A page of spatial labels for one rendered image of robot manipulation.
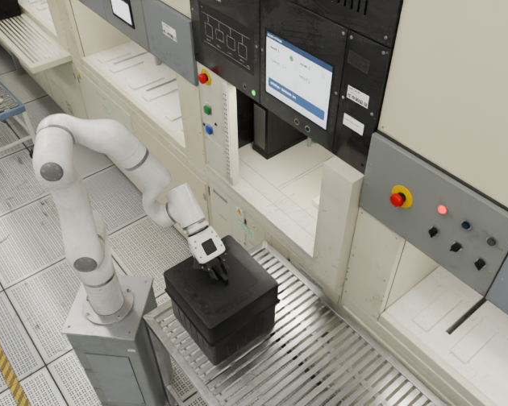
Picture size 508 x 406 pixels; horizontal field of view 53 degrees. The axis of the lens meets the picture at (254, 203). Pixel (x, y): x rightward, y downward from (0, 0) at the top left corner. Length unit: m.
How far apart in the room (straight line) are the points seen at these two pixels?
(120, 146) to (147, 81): 1.59
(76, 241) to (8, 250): 1.84
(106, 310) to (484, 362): 1.31
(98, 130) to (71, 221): 0.33
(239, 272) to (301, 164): 0.80
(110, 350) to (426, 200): 1.29
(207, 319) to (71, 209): 0.53
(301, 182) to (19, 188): 2.24
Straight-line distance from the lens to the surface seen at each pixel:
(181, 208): 1.64
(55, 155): 1.42
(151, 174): 1.52
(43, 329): 3.03
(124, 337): 1.95
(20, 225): 3.60
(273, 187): 2.24
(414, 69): 1.28
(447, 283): 2.01
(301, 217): 2.11
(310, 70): 1.52
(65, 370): 2.85
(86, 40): 3.37
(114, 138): 1.44
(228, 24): 1.79
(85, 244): 1.66
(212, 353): 1.77
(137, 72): 3.15
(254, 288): 1.69
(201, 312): 1.65
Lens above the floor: 2.39
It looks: 45 degrees down
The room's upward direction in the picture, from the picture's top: 1 degrees counter-clockwise
